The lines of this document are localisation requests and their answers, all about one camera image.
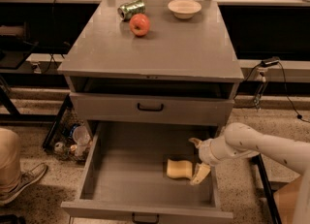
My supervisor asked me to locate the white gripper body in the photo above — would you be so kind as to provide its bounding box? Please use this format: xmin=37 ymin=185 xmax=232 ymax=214
xmin=198 ymin=136 xmax=258 ymax=166

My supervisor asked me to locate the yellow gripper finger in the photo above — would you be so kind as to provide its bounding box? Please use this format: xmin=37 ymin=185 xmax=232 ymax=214
xmin=189 ymin=138 xmax=202 ymax=148
xmin=190 ymin=163 xmax=211 ymax=185

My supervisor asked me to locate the yellow sponge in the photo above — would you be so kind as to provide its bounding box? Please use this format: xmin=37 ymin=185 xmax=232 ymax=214
xmin=167 ymin=159 xmax=193 ymax=179

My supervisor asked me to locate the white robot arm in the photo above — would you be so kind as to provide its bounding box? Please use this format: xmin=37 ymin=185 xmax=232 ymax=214
xmin=189 ymin=122 xmax=310 ymax=224

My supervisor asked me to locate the open grey middle drawer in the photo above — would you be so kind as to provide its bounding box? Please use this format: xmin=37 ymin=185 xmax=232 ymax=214
xmin=61 ymin=121 xmax=233 ymax=224

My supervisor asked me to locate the grey drawer cabinet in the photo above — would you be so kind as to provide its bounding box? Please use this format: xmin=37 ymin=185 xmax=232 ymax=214
xmin=59 ymin=0 xmax=243 ymax=132

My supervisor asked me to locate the closed grey upper drawer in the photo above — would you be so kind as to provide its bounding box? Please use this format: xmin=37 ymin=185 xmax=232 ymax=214
xmin=70 ymin=93 xmax=233 ymax=126

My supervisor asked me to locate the cardboard box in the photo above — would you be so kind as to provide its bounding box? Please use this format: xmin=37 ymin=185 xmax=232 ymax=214
xmin=273 ymin=176 xmax=302 ymax=224

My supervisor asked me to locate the red apple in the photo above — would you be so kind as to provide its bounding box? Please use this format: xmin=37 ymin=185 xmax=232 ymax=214
xmin=129 ymin=14 xmax=150 ymax=37

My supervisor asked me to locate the white bowl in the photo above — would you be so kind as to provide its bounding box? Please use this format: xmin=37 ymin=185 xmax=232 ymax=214
xmin=168 ymin=0 xmax=202 ymax=19

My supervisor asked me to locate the green soda can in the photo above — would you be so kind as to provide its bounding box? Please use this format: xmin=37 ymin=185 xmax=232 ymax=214
xmin=117 ymin=0 xmax=145 ymax=21

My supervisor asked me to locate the person's beige trouser leg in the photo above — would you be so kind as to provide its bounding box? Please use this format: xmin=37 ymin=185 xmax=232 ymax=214
xmin=0 ymin=128 xmax=21 ymax=197

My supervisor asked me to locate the black metal frame bar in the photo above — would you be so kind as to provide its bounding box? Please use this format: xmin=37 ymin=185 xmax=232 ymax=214
xmin=252 ymin=154 xmax=282 ymax=224

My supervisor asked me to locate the black power adapter with cable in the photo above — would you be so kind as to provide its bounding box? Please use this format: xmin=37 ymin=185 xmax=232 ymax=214
xmin=243 ymin=56 xmax=305 ymax=122

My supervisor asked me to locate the wire basket with items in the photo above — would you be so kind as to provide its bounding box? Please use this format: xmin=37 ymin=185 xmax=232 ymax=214
xmin=43 ymin=108 xmax=89 ymax=164

